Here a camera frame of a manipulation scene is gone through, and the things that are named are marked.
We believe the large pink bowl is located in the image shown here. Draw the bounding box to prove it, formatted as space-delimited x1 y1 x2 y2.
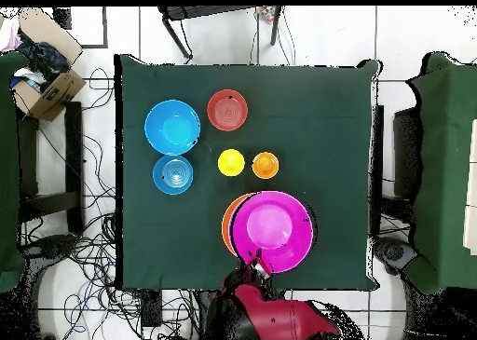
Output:
229 190 314 275

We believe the large orange bowl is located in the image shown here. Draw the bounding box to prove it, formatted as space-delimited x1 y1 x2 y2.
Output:
221 192 258 257

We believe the orange cup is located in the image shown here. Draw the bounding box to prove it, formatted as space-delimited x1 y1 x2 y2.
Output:
252 151 279 180

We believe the black power box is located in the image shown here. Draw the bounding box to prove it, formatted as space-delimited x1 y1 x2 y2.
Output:
140 289 163 328

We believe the yellow cup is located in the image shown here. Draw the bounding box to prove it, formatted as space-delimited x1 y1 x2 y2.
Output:
217 148 246 178

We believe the small teal blue bowl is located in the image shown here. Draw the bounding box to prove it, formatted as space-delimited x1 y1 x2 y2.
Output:
152 154 195 196

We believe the small red bowl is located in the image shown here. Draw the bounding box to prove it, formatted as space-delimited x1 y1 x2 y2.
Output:
206 88 250 132

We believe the large blue bowl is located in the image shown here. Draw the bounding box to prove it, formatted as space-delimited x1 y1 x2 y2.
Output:
143 100 201 156

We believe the dark green table cloth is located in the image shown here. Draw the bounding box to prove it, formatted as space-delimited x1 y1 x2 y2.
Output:
113 53 381 292

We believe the green covered table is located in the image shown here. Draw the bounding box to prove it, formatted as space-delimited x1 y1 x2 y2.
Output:
405 52 477 294
0 52 29 294

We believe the colourful small item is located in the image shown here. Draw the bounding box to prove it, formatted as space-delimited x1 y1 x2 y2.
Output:
256 5 277 24

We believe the cardboard box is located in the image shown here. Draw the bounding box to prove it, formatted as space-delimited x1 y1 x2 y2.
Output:
12 7 88 122

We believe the dark blue cloth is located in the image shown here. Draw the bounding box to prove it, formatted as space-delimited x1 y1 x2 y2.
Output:
16 32 70 91

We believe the pink cloth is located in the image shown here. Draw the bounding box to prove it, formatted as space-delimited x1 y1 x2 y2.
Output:
0 17 21 54

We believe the black cable tangle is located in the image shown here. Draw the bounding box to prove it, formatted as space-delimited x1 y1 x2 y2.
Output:
18 67 202 340

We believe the blue cable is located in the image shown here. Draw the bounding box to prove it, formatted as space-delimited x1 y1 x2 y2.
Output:
62 261 113 335

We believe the black bench frame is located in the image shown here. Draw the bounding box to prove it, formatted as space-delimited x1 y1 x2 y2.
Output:
16 101 85 235

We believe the black stool frame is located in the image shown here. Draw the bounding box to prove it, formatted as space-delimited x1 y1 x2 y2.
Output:
157 5 283 61

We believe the thin black square frame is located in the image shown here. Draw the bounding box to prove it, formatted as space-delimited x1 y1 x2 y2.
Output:
53 6 109 49

